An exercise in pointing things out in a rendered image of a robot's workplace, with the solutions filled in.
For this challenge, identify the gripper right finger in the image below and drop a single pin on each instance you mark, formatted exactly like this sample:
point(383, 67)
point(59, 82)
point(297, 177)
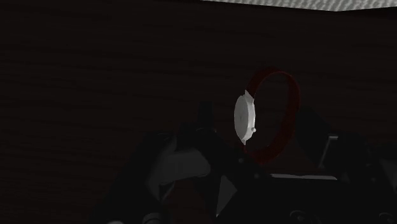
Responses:
point(350, 155)

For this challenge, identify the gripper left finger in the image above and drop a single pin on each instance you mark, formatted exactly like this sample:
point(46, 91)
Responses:
point(203, 118)

